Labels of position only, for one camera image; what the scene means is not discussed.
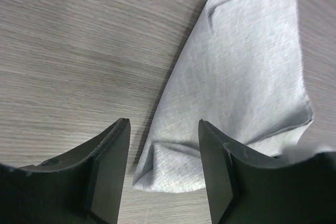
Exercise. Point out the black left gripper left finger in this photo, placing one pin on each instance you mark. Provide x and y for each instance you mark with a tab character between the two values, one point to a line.
82	185

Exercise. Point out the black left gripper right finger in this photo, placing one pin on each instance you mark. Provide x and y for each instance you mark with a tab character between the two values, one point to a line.
246	186

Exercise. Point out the grey cloth napkin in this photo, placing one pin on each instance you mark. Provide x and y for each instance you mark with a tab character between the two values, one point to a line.
241	70

